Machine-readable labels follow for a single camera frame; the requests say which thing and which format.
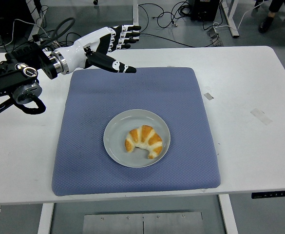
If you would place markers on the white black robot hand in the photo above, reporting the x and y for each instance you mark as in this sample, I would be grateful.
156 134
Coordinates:
76 52

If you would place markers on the round grey plate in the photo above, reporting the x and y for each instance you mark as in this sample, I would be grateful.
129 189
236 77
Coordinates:
118 122

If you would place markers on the golden striped croissant bread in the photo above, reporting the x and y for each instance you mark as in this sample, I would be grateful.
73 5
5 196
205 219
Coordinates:
144 136

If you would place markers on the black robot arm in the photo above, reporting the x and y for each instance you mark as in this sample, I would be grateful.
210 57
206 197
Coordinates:
27 57

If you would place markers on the blue quilted mat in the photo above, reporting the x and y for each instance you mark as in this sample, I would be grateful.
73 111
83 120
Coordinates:
132 92

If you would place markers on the black cabinet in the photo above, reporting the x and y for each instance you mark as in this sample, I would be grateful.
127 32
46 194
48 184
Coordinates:
5 14

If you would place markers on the black computer box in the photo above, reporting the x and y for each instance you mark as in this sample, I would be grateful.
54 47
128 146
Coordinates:
203 9

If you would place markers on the grey floor pedal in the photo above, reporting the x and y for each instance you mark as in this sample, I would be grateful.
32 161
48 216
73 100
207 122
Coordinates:
211 33

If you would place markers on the small grey tape piece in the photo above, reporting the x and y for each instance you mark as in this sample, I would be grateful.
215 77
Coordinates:
208 96

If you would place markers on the white table leg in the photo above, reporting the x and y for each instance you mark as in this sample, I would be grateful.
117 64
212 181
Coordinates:
45 219
228 217

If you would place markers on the grey metal plate with screws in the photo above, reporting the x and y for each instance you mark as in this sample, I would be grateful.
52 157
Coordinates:
142 224

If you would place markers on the person's leg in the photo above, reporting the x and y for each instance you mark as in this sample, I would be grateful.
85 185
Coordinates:
266 23

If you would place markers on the large grey tape piece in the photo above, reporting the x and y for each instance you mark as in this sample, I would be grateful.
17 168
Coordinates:
261 116

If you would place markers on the black table control panel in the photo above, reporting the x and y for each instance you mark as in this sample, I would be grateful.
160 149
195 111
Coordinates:
273 195

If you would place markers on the white desk frame leg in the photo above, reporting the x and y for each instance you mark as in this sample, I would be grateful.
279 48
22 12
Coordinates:
135 12
33 9
231 19

